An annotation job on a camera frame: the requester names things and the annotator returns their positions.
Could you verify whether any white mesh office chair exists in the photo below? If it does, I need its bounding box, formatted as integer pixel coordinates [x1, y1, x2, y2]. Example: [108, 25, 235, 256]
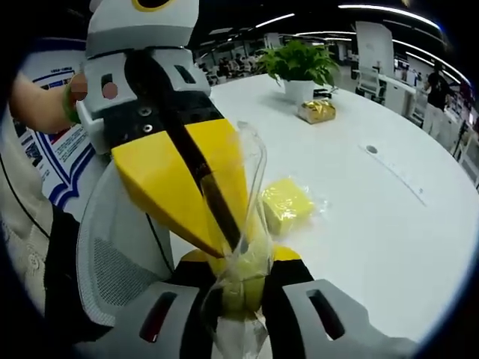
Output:
[76, 161, 177, 327]

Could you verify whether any long ceiling light strip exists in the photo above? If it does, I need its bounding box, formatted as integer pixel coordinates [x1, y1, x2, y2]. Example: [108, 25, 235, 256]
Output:
[338, 4, 441, 29]

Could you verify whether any potted green plant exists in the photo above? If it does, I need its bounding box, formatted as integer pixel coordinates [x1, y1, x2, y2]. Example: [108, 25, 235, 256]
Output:
[257, 39, 341, 102]

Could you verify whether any green wristband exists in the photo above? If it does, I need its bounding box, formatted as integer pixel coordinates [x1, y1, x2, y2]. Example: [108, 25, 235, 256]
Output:
[61, 85, 82, 125]

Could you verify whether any blue bordered wall poster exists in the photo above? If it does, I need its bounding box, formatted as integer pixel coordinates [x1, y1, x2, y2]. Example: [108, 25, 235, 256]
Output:
[13, 37, 99, 210]

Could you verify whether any round yellow cake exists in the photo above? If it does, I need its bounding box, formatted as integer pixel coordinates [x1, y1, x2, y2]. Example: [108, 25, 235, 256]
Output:
[200, 120, 276, 359]

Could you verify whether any square yellow silicone block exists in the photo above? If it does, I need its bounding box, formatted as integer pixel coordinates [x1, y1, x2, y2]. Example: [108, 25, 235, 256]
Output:
[260, 177, 327, 237]

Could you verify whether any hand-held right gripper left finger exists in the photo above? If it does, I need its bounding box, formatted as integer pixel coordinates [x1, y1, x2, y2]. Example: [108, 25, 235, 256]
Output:
[80, 249, 225, 359]

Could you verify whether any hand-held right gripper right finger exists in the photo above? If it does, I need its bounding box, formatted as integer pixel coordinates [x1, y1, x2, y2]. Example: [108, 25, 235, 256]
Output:
[261, 245, 420, 359]

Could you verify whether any golden snack packet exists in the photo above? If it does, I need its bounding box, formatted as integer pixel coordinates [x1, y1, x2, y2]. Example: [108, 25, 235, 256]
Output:
[297, 99, 337, 124]

